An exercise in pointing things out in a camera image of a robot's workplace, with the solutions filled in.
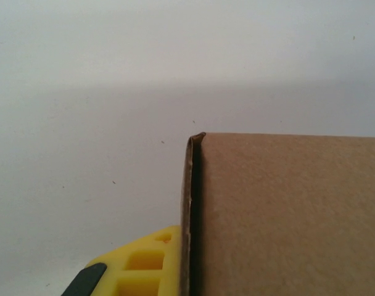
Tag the brown cardboard paper box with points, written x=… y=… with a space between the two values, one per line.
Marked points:
x=283 y=216

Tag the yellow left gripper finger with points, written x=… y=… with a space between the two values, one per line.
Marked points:
x=138 y=262

